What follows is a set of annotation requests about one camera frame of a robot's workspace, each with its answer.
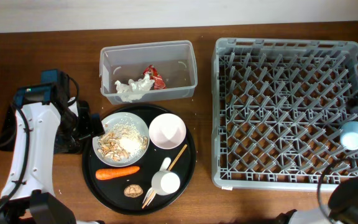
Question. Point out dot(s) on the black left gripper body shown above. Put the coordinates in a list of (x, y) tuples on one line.
[(82, 127)]

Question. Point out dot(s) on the light blue cup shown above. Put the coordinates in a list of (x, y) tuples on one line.
[(349, 135)]

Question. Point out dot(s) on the white tissue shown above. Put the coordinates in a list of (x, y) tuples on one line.
[(134, 90)]

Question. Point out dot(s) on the red snack wrapper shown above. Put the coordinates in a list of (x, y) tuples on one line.
[(154, 75)]

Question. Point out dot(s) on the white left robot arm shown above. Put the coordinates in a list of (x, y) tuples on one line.
[(48, 122)]

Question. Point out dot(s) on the grey dishwasher rack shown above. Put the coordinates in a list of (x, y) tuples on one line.
[(278, 108)]

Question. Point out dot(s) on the orange carrot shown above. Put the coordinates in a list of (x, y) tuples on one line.
[(107, 174)]

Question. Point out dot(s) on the grey plate with food scraps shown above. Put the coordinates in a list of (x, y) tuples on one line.
[(125, 139)]

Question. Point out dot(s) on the black rectangular tray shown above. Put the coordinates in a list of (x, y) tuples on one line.
[(6, 133)]

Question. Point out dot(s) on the round black serving tray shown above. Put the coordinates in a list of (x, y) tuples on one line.
[(111, 192)]

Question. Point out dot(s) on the clear plastic bin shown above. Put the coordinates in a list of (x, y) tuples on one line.
[(175, 61)]

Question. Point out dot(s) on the walnut shell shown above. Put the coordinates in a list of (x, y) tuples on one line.
[(133, 191)]

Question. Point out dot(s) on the pink bowl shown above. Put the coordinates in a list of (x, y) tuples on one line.
[(167, 131)]

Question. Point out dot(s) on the white plastic fork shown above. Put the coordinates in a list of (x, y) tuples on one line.
[(149, 197)]

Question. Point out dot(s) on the white cup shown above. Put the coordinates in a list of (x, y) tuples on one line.
[(165, 182)]

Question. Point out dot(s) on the wooden chopstick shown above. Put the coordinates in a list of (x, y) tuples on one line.
[(172, 164)]

